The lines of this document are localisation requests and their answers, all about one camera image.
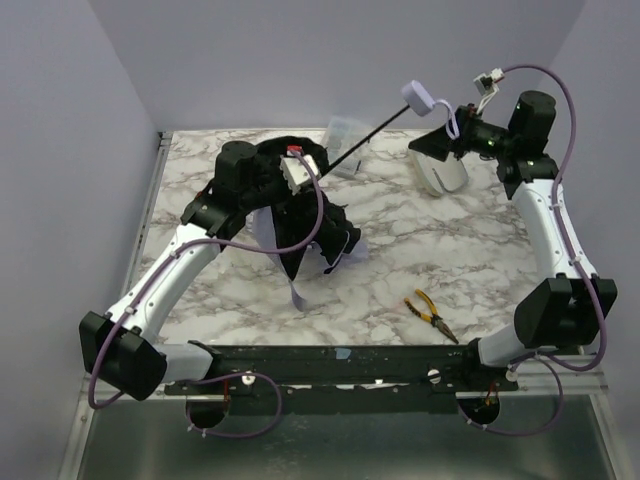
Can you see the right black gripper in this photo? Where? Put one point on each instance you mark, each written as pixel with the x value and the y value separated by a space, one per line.
pixel 455 138

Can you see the aluminium extrusion rail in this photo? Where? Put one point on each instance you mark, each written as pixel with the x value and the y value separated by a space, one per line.
pixel 565 375

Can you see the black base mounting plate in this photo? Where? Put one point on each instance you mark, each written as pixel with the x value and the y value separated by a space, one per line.
pixel 345 403

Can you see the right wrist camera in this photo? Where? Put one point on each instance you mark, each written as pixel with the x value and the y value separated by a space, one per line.
pixel 487 85

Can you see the beige umbrella case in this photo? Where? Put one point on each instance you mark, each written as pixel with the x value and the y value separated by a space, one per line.
pixel 436 177

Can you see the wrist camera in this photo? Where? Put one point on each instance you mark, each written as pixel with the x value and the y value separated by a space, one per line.
pixel 298 168
pixel 487 85

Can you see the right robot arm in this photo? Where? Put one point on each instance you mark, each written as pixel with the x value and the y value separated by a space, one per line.
pixel 567 307

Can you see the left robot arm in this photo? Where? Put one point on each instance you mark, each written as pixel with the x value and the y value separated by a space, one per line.
pixel 120 346

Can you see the clear plastic parts box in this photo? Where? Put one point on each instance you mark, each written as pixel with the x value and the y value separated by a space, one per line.
pixel 341 134

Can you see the yellow handled pliers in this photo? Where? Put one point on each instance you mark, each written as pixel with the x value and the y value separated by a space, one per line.
pixel 431 316

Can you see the lavender umbrella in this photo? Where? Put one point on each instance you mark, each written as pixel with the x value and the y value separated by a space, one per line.
pixel 285 231

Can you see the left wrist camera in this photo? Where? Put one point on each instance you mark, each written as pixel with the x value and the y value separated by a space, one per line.
pixel 298 168

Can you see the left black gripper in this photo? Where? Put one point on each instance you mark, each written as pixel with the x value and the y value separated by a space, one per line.
pixel 310 215

